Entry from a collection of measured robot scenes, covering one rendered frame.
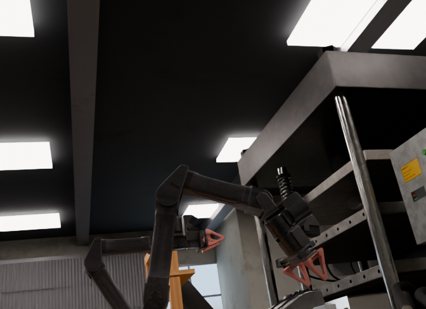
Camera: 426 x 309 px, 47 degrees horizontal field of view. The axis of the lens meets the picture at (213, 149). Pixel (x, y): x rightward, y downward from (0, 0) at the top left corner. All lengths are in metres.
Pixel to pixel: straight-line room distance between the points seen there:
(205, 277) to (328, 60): 7.05
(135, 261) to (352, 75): 6.98
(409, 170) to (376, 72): 0.56
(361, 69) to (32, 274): 7.25
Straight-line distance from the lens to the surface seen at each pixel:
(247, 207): 1.32
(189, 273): 3.97
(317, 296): 1.77
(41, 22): 3.77
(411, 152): 2.11
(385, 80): 2.45
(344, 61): 2.38
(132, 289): 8.76
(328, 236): 2.55
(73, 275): 8.77
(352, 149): 2.21
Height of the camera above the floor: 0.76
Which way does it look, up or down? 24 degrees up
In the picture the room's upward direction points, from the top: 9 degrees counter-clockwise
